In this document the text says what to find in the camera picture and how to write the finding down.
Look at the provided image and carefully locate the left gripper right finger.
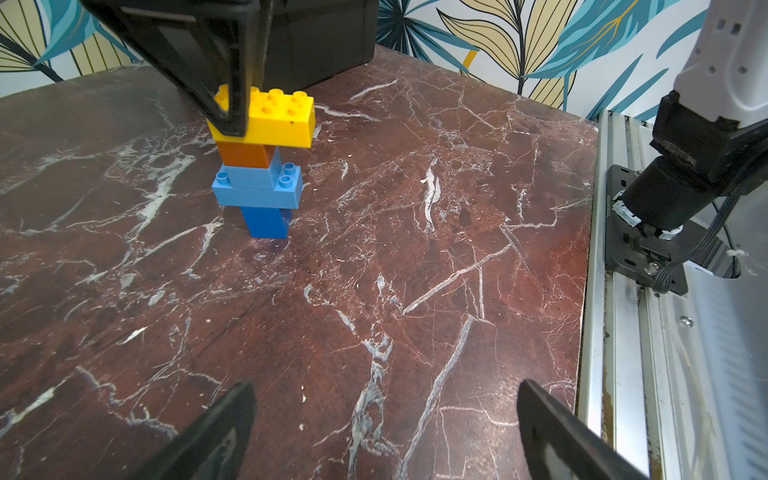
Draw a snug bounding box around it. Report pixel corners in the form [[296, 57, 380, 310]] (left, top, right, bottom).
[[517, 379, 647, 479]]

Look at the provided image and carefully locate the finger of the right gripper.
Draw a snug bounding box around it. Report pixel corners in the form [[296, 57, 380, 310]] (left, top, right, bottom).
[[82, 0, 273, 137]]

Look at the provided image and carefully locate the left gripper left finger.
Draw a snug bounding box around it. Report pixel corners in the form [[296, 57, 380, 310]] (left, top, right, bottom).
[[130, 383, 257, 479]]

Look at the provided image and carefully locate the yellow lego brick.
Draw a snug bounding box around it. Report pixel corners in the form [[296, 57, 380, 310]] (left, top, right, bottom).
[[207, 87, 316, 148]]

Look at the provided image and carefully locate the orange lego brick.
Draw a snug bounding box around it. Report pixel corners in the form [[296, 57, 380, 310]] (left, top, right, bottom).
[[216, 141, 277, 169]]

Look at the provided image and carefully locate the long light blue lego brick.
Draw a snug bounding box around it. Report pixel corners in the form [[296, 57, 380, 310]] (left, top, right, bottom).
[[212, 149, 303, 210]]

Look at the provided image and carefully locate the dark blue lego brick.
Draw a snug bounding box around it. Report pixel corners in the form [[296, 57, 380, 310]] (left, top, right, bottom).
[[241, 207, 292, 239]]

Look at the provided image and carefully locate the yellow black toolbox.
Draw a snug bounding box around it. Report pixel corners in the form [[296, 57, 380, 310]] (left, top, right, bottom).
[[261, 0, 379, 92]]

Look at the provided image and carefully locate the aluminium front rail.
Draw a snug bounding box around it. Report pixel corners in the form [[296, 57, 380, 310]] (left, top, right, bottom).
[[575, 110, 768, 480]]

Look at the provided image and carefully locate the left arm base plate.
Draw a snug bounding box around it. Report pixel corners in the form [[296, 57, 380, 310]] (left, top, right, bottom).
[[605, 165, 734, 295]]

